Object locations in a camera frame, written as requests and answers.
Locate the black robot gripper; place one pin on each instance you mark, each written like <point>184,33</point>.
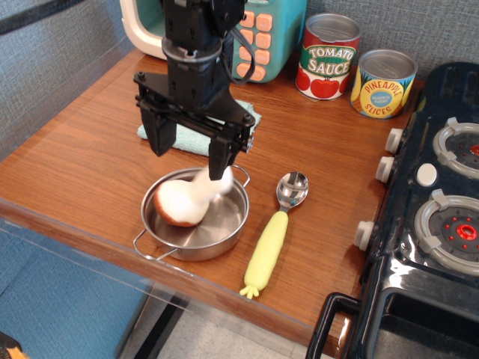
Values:
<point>197,96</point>

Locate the plush brown white mushroom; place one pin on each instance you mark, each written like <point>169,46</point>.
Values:
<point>185,203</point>

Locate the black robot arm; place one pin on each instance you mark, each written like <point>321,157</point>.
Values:
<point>198,31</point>

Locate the stainless steel pot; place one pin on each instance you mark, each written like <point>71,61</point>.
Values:
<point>218,231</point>

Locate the light blue folded cloth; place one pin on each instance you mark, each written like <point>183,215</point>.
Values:
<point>197,143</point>

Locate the teal toy microwave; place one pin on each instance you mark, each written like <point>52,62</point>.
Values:
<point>272,28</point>

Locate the tomato sauce can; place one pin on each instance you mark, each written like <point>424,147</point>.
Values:
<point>329,47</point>

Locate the pineapple slices can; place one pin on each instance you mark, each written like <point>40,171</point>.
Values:
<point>382,84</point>

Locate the black toy stove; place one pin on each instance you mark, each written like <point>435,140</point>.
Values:
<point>419,296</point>

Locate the orange object at corner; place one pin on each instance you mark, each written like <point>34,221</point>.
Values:
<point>11,348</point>

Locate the spoon with yellow handle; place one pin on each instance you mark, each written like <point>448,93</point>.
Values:
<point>291,191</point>

